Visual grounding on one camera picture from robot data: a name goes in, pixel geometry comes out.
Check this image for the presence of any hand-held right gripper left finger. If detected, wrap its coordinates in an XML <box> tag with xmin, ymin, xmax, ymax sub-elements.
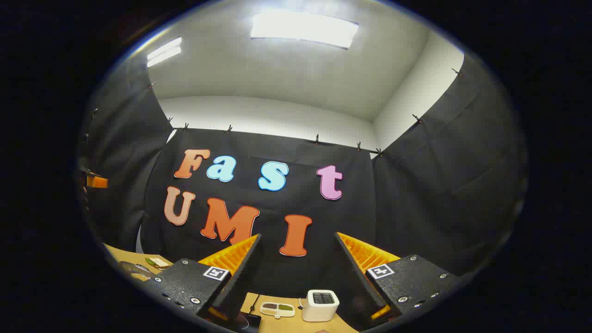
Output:
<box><xmin>143</xmin><ymin>234</ymin><xmax>263</xmax><ymax>325</ymax></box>

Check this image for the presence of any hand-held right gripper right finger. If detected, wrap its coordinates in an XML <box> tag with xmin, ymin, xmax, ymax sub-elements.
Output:
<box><xmin>334</xmin><ymin>232</ymin><xmax>463</xmax><ymax>325</ymax></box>

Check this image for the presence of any black induction cooktop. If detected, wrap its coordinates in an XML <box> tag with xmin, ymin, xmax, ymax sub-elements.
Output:
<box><xmin>231</xmin><ymin>311</ymin><xmax>262</xmax><ymax>333</ymax></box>

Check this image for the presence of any steel pot with black handle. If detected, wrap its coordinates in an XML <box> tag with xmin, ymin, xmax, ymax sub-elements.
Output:
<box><xmin>119</xmin><ymin>261</ymin><xmax>152</xmax><ymax>282</ymax></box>

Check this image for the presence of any white toaster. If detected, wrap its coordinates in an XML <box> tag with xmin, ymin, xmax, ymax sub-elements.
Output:
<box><xmin>302</xmin><ymin>290</ymin><xmax>340</xmax><ymax>322</ymax></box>

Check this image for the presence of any white divided dish with beans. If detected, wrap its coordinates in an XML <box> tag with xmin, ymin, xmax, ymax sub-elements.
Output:
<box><xmin>260</xmin><ymin>302</ymin><xmax>296</xmax><ymax>319</ymax></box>

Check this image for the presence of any black backdrop cloth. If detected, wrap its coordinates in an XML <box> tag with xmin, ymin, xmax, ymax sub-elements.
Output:
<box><xmin>79</xmin><ymin>55</ymin><xmax>528</xmax><ymax>301</ymax></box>

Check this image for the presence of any large ceiling light panel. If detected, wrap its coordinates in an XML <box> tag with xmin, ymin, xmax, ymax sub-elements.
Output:
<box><xmin>251</xmin><ymin>12</ymin><xmax>359</xmax><ymax>50</ymax></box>

